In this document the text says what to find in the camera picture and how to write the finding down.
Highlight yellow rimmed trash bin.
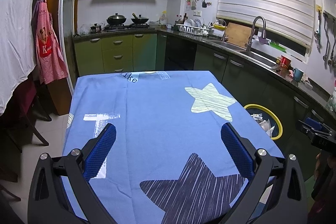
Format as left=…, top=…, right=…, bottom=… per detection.
left=244, top=104, right=283, bottom=140

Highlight steel kitchen faucet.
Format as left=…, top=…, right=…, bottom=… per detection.
left=245, top=15, right=267, bottom=53

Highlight teal mug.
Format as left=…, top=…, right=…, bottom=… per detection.
left=293, top=68, right=303, bottom=82

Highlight red box on counter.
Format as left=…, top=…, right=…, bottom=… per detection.
left=279, top=55, right=291, bottom=69

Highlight green lower cabinets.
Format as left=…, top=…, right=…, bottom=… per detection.
left=74, top=31, right=335, bottom=179

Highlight blue star tablecloth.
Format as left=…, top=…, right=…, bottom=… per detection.
left=63, top=71, right=282, bottom=223

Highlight wooden cutting board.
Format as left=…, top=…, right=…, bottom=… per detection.
left=226, top=22, right=251, bottom=48

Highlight red checked apron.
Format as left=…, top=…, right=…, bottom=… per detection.
left=32, top=0, right=68, bottom=84

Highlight white dish rack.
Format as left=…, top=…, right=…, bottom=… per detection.
left=176, top=19, right=210, bottom=37

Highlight small steel pot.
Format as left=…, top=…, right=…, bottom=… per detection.
left=90, top=23, right=102, bottom=34

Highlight gas stove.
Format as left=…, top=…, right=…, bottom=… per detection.
left=104, top=23, right=154, bottom=32

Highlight black wok with lid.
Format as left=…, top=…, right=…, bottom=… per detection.
left=106, top=13, right=126, bottom=26

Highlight black frying pan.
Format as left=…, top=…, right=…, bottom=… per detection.
left=131, top=13, right=149, bottom=24

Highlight white hanging cloth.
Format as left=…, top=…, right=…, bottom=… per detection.
left=0, top=0, right=37, bottom=113

